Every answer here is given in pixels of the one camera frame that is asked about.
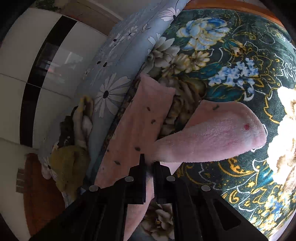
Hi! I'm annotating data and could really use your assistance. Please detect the pink fleece pajama pants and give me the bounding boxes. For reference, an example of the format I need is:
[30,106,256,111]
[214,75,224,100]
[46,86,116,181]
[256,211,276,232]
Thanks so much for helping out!
[95,74,266,240]

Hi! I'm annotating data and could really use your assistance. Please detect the olive green knit sweater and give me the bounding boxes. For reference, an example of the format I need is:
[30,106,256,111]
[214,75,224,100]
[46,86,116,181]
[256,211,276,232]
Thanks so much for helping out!
[50,146,90,197]

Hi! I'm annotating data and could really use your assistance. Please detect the orange wooden headboard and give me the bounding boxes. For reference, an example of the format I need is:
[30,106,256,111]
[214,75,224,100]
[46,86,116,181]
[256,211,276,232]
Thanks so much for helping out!
[23,153,65,236]

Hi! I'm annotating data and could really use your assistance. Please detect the beige cream garment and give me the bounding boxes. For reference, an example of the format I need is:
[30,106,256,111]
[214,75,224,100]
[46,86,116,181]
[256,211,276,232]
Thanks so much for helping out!
[72,95,94,149]

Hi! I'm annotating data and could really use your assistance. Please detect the teal floral bed blanket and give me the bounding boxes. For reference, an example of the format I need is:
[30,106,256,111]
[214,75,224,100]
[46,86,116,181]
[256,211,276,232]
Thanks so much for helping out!
[101,9,296,241]

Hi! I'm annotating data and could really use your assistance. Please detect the grey daisy print quilt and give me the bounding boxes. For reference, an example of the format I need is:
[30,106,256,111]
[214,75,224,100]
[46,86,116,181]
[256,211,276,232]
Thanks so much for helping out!
[38,0,190,207]

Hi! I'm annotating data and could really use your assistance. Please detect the white glossy wardrobe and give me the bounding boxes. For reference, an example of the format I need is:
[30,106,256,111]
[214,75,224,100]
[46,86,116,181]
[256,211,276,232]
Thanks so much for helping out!
[1,8,106,149]

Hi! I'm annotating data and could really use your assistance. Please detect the wall picture frames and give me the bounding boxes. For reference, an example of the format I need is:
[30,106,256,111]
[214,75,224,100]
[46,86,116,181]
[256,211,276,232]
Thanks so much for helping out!
[16,168,25,193]

